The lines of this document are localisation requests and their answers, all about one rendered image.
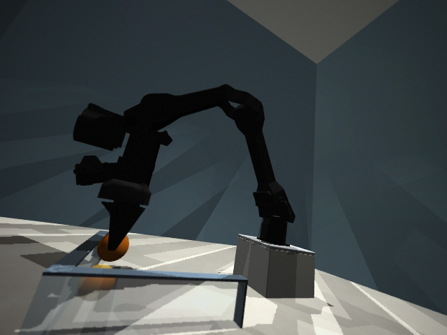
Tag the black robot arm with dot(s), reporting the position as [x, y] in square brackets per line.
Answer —
[105, 129]

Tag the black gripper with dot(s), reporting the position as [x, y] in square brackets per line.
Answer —
[128, 194]

